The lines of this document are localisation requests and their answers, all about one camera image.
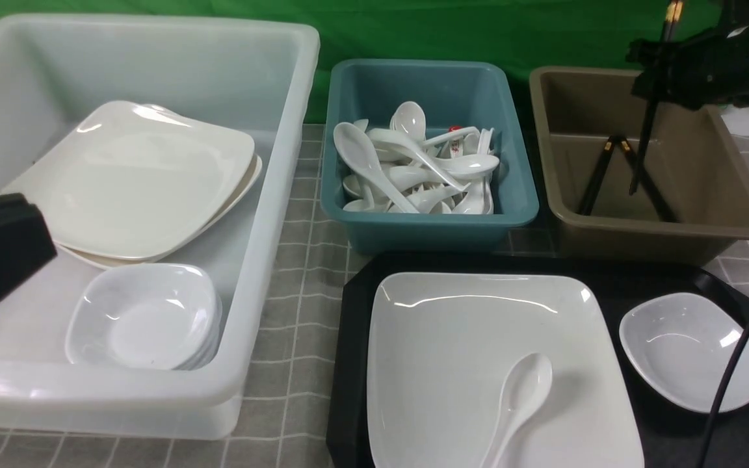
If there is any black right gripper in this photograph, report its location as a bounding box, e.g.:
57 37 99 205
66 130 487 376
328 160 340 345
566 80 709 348
627 1 749 110

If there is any black chopstick gold band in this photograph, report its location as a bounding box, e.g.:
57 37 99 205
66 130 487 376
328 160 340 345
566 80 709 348
626 1 683 195

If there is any small white sauce dish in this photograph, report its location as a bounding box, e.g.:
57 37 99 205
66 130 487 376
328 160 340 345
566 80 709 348
618 292 742 414

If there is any white soup spoon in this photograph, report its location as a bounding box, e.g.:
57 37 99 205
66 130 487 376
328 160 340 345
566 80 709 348
479 352 553 467

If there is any large white square plate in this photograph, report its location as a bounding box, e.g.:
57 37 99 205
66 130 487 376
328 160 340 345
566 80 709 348
367 272 645 467

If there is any lower white plate in bin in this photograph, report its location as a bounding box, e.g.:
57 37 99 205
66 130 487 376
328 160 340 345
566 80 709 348
56 155 263 270

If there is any white plate in bin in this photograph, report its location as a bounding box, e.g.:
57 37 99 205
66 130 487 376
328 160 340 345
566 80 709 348
56 155 263 270
2 101 257 259

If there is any top white plate in bin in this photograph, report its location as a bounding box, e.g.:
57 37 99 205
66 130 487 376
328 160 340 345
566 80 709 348
2 101 257 259

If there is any brown plastic bin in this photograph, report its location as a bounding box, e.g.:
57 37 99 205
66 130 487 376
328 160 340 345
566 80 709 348
529 66 749 266

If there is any green backdrop cloth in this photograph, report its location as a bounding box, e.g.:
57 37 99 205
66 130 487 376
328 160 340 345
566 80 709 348
0 1 666 124

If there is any large translucent white bin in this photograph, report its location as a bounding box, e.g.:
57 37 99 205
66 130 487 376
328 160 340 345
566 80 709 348
0 13 320 439

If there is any stack of small white bowls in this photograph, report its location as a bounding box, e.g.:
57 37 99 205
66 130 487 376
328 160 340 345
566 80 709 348
64 263 222 371

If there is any black chopstick in brown bin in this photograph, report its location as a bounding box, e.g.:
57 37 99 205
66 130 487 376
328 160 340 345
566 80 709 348
579 135 618 216

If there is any grey checked tablecloth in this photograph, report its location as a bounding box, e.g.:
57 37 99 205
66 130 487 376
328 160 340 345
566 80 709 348
0 125 749 467

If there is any teal plastic bin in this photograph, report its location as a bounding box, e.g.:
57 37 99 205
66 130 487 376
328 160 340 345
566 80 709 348
321 58 539 255

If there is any white spoon upright bowl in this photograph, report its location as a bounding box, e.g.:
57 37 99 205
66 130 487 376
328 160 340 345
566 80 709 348
389 101 427 142

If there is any white spoon upper left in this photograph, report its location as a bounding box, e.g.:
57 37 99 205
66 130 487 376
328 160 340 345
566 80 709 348
333 122 419 213

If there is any black serving tray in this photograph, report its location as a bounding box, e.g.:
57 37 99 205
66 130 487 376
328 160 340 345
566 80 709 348
326 252 749 467

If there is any white spoon long handle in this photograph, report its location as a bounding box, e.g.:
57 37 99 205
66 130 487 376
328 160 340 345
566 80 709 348
367 128 469 192

